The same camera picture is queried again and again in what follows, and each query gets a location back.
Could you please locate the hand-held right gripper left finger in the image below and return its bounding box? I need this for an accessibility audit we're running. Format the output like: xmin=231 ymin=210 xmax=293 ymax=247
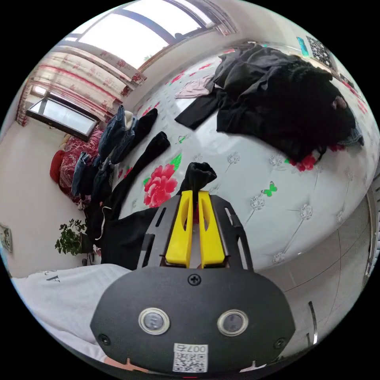
xmin=165 ymin=190 xmax=194 ymax=268

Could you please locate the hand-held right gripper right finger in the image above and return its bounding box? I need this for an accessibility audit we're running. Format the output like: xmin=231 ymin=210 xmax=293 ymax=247
xmin=198 ymin=190 xmax=225 ymax=268

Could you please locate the bed with white floral sheet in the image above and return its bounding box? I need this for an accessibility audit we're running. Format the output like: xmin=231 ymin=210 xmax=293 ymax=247
xmin=114 ymin=40 xmax=378 ymax=272

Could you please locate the potted green plant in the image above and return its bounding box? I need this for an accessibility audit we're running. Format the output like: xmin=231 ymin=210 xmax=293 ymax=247
xmin=54 ymin=218 xmax=93 ymax=257

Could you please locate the pile of folded jeans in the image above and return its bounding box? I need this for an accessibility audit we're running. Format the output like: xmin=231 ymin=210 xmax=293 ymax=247
xmin=71 ymin=104 xmax=139 ymax=197

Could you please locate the red floral quilt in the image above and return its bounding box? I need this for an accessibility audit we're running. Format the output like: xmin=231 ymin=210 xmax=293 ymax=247
xmin=58 ymin=127 xmax=105 ymax=204

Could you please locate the person's body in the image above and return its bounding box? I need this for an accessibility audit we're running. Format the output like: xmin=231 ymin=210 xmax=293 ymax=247
xmin=11 ymin=262 xmax=133 ymax=363

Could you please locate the red pillow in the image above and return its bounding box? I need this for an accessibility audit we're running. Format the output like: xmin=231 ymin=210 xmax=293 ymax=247
xmin=49 ymin=150 xmax=65 ymax=183

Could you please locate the pile of clothes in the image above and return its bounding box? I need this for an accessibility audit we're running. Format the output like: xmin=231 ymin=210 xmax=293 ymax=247
xmin=174 ymin=44 xmax=365 ymax=164

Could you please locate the dark framed mirror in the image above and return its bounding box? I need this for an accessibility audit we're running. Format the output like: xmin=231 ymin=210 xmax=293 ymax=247
xmin=26 ymin=93 xmax=100 ymax=143

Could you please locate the red floral curtain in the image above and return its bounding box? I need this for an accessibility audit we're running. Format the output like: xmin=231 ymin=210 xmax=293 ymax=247
xmin=16 ymin=44 xmax=148 ymax=127

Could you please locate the window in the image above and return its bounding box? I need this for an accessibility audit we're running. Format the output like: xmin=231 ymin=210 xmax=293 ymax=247
xmin=64 ymin=6 xmax=217 ymax=70

